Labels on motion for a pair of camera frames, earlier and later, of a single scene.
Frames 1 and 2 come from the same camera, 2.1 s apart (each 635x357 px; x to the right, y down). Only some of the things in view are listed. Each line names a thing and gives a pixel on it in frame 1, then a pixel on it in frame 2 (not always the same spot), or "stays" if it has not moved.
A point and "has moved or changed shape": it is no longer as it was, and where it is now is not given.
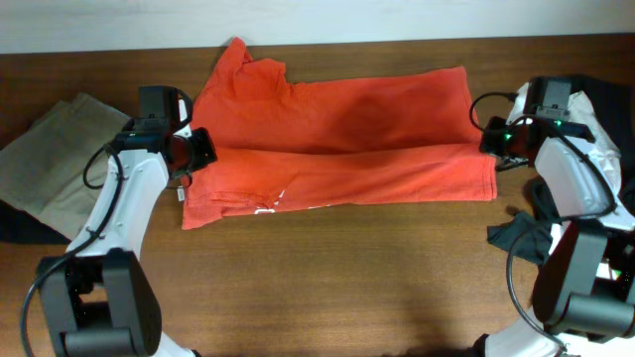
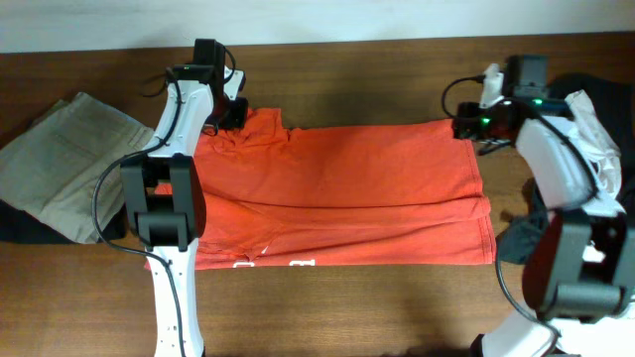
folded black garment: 18,225 stays
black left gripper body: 197,153 to 232,111
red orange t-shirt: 374,139 has moved or changed shape
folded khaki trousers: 42,171 stays
